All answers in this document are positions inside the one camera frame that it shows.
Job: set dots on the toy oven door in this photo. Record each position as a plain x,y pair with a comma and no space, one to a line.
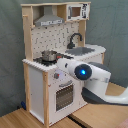
64,96

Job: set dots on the black toy stovetop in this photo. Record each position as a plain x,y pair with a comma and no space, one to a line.
49,63

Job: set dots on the metal toy pot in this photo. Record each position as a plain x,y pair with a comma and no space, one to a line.
49,55

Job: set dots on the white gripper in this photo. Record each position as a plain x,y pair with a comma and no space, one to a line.
62,64

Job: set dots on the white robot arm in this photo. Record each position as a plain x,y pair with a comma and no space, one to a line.
96,77

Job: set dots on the grey toy sink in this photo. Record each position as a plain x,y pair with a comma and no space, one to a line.
79,51

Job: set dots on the wooden toy kitchen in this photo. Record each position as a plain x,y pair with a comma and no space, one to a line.
40,84

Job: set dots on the toy microwave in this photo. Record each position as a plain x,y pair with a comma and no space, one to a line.
77,11

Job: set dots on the grey range hood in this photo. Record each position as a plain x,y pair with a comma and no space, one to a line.
48,18

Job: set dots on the toy cabinet door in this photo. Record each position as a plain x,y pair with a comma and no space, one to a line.
96,58

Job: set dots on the left red stove knob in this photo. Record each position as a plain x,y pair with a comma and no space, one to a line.
56,75

